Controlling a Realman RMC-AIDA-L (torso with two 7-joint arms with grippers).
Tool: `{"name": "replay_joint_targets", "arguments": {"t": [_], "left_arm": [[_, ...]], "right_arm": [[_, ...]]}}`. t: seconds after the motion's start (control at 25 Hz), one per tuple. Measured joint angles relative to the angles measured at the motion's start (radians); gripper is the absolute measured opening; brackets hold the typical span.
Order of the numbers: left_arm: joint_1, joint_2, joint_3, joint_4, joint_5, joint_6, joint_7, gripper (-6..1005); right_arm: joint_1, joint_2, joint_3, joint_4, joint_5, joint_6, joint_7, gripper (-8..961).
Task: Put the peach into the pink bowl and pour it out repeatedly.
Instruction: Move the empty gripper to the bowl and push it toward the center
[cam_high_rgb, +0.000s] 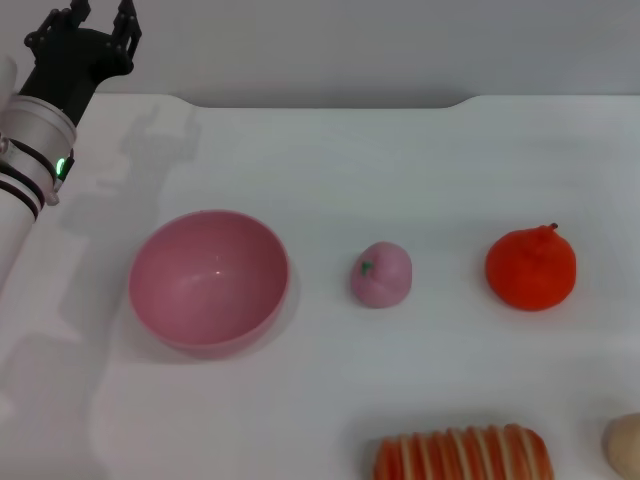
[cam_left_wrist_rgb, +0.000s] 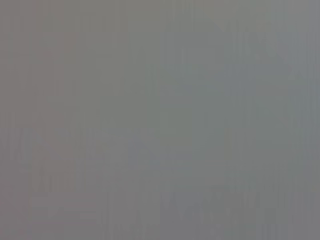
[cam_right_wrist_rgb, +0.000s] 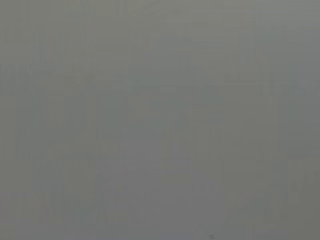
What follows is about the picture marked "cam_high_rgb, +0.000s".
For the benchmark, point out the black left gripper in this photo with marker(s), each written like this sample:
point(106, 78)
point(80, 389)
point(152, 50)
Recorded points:
point(70, 65)

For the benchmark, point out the pink plastic bowl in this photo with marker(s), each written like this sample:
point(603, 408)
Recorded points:
point(209, 285)

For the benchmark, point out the pink toy peach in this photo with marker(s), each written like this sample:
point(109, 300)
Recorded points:
point(382, 275)

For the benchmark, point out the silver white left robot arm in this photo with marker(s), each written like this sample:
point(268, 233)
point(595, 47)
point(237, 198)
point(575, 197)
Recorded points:
point(30, 130)

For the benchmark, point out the orange toy tangerine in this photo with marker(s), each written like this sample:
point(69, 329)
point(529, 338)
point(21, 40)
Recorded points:
point(531, 270)

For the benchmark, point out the orange white striped toy bread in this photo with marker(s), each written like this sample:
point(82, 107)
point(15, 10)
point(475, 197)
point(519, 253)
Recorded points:
point(465, 457)

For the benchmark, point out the beige round toy bun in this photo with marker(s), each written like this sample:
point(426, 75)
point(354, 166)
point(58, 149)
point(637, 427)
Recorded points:
point(625, 447)

